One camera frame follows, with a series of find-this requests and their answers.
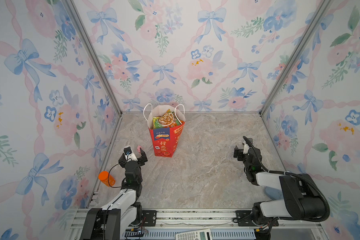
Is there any red paper gift bag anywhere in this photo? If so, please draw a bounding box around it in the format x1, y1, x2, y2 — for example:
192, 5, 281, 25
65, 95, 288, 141
143, 103, 186, 158

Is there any green noodle snack packet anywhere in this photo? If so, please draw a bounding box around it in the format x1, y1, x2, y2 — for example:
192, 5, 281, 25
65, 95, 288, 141
159, 110, 176, 128

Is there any yellow snack packet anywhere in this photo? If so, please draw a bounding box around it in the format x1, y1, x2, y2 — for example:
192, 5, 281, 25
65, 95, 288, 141
153, 117, 163, 129

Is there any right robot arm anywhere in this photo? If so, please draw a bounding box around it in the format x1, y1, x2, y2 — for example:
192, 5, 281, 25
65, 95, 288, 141
234, 137, 330, 226

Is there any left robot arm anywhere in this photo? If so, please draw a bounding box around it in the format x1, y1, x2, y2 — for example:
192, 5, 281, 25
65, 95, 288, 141
80, 146, 148, 240

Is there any blue grey cloth roll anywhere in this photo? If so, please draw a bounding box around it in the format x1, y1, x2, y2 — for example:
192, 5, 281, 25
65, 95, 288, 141
265, 187, 284, 201

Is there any white calculator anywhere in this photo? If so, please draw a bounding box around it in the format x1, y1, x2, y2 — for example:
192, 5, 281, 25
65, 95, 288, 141
175, 229, 213, 240

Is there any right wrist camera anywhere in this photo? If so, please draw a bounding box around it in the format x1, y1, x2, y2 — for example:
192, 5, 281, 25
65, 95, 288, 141
243, 143, 250, 154

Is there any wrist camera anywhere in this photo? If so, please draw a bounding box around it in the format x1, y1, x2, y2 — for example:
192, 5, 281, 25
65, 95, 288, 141
243, 143, 250, 154
123, 146, 138, 162

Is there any black corrugated cable conduit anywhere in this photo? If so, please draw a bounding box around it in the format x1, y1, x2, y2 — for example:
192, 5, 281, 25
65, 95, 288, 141
242, 135, 331, 223

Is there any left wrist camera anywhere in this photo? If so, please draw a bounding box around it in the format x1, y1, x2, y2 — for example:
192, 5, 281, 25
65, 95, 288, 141
123, 146, 138, 162

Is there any orange object by wall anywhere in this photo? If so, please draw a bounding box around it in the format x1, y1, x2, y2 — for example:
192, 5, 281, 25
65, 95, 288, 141
98, 171, 116, 187

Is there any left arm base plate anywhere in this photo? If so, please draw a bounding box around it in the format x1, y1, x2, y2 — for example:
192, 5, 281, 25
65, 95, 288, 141
138, 210, 158, 227

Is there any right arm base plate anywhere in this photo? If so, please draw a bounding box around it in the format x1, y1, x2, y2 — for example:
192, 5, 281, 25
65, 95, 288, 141
233, 210, 273, 228

